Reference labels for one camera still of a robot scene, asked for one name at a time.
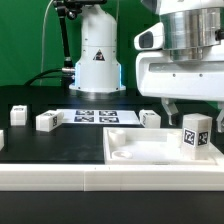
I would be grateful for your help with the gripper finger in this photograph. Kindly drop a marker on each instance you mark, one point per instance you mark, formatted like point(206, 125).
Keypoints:
point(171, 110)
point(220, 118)

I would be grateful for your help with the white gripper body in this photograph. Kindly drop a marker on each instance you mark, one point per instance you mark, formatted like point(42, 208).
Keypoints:
point(158, 76)

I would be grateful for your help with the white square tabletop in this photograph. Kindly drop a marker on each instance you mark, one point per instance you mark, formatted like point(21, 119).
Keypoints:
point(142, 146)

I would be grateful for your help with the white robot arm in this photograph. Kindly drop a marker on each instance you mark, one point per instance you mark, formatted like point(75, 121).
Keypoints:
point(180, 57)

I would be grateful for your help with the sheet with AprilTag markers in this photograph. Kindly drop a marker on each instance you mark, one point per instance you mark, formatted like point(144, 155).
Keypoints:
point(111, 117)

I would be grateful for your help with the white block at left edge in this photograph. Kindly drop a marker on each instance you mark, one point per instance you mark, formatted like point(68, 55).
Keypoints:
point(1, 139)

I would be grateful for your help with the white U-shaped obstacle fence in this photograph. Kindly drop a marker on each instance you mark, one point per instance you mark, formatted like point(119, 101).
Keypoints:
point(110, 177)

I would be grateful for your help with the black camera stand pole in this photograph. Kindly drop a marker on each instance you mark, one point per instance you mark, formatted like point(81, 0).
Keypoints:
point(70, 9)

